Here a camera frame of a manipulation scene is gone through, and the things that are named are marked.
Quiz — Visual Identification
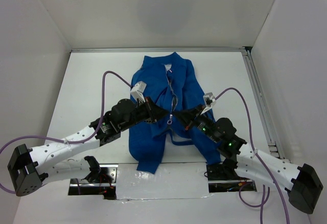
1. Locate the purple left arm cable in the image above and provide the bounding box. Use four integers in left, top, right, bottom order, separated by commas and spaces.
0, 71, 135, 194

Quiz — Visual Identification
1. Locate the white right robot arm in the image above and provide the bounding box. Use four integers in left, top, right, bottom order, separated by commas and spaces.
173, 108, 323, 214

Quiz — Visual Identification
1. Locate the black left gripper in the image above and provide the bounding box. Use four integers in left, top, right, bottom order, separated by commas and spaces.
119, 96, 170, 132

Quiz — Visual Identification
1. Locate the aluminium frame rail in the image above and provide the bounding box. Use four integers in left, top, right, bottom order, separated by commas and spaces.
241, 47, 286, 160

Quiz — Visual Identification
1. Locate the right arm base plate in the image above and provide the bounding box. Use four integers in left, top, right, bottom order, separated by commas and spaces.
203, 163, 256, 193

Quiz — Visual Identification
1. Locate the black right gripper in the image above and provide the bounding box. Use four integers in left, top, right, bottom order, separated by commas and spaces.
172, 103, 220, 143

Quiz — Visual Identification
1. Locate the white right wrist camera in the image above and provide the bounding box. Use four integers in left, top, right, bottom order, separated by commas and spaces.
201, 92, 216, 115

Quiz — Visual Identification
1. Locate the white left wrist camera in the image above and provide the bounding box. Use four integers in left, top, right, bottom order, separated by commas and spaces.
130, 81, 147, 102

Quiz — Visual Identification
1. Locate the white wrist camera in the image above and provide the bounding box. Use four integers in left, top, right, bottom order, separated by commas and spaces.
130, 81, 147, 102
201, 92, 216, 115

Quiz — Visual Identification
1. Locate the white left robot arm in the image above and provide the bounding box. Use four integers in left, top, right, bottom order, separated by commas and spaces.
7, 97, 169, 196

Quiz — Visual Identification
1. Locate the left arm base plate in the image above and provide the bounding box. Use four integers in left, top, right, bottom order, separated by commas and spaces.
68, 156, 118, 200

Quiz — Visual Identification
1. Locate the blue zip jacket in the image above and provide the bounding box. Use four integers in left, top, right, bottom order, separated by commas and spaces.
129, 52, 221, 174

